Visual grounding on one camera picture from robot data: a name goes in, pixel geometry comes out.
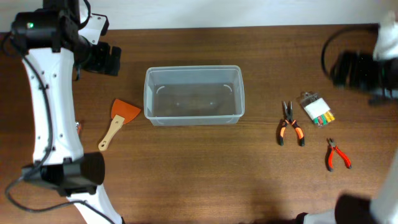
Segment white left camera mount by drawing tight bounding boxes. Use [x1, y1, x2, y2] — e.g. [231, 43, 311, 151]
[78, 12, 109, 45]

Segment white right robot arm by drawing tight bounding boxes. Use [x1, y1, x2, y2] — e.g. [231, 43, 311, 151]
[292, 11, 397, 224]

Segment clear plastic container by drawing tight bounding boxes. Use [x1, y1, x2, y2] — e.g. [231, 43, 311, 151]
[144, 65, 245, 126]

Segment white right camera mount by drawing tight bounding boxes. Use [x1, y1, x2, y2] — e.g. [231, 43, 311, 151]
[373, 11, 397, 61]

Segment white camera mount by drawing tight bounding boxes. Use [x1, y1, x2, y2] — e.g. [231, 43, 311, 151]
[373, 11, 397, 61]
[78, 12, 109, 45]

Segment clear case coloured screwdrivers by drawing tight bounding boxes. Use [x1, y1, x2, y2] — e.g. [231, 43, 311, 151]
[299, 91, 335, 127]

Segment red handled side cutters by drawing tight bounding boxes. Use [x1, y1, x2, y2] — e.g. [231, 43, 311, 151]
[326, 138, 352, 172]

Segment orange black needle-nose pliers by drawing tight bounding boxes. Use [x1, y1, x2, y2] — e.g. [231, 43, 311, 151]
[277, 100, 306, 147]

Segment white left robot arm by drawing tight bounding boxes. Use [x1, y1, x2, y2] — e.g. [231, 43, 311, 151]
[9, 0, 123, 223]

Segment orange scraper wooden handle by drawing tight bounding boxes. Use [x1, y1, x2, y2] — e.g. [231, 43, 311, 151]
[98, 99, 141, 151]

